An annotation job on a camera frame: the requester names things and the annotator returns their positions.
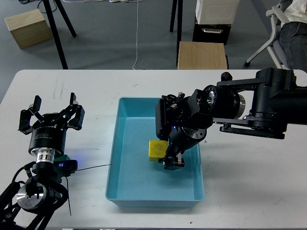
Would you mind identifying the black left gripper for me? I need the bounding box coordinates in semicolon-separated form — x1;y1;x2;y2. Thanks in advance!
19;92;85;155

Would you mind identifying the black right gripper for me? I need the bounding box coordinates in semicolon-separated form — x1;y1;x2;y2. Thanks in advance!
158;126;207;170

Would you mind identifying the yellow block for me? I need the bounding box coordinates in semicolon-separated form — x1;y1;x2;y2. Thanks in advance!
148;140;168;162

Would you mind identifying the green block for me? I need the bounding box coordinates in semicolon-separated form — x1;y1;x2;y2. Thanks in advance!
54;154;71;178

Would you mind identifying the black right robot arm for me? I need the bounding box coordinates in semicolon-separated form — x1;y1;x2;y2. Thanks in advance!
155;68;307;171

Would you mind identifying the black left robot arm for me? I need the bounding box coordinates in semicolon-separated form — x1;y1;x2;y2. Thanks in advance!
0;93;85;230

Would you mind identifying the light wooden box left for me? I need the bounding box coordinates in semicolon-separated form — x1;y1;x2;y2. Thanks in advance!
4;9;53;49

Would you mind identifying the wooden box centre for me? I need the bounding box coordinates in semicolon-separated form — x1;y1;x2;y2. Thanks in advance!
177;41;227;70

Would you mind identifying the black drawer box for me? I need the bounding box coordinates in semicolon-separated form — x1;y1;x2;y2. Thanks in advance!
192;21;232;45

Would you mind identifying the white appliance box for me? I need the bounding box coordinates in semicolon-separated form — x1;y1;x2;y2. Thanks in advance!
195;0;240;24

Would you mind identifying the blue plastic bin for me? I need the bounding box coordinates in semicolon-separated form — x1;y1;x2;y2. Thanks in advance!
106;97;205;208

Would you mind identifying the black tripod legs left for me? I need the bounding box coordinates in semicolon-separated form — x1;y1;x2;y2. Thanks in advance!
42;0;78;70

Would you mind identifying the black stand legs centre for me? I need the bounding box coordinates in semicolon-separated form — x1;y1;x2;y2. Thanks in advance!
169;0;183;67

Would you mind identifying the seated person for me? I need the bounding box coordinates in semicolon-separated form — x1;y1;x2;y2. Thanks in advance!
279;0;307;72

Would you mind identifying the white office chair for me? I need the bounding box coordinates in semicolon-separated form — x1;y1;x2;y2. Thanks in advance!
244;3;290;69

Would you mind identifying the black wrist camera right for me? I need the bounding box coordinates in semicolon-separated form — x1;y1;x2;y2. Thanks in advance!
155;94;177;140

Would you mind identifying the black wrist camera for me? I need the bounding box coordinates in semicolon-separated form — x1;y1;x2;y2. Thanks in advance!
55;160;78;177
155;94;177;140

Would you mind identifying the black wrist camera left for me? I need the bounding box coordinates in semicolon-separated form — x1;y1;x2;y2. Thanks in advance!
55;160;78;177

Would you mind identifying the white hanging cable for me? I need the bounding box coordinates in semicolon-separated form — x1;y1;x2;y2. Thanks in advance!
131;0;144;71

